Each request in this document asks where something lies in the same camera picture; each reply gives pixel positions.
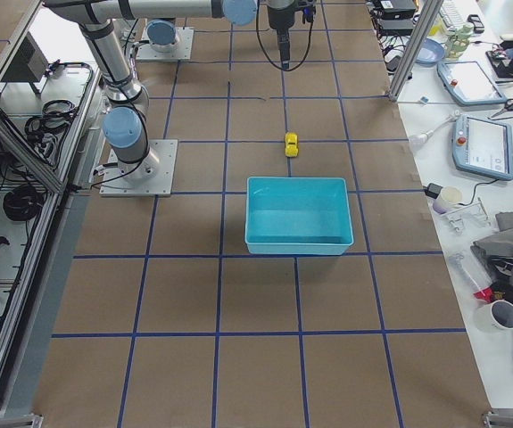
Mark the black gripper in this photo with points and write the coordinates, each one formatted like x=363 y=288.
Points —
x=279 y=19

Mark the yellow beetle toy car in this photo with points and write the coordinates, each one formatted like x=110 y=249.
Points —
x=291 y=145

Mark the blue plastic plate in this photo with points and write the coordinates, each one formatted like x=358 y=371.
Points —
x=430 y=53

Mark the turquoise plastic bin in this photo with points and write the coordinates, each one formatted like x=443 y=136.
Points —
x=297 y=216

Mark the upper teach pendant tablet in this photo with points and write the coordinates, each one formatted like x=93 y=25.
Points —
x=468 y=84

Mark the teach pendant tablet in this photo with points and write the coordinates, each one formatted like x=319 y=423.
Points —
x=483 y=147
x=468 y=84

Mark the lower teach pendant tablet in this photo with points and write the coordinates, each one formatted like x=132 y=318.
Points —
x=483 y=147

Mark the paper cup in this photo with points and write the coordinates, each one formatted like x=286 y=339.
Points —
x=447 y=199

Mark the black scissors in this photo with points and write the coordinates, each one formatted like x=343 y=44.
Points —
x=507 y=107

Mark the white mug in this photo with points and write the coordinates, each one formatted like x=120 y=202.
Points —
x=494 y=317

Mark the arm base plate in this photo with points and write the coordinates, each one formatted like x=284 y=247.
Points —
x=179 y=50
x=154 y=176

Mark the aluminium frame post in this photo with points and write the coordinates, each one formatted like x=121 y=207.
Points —
x=429 y=11

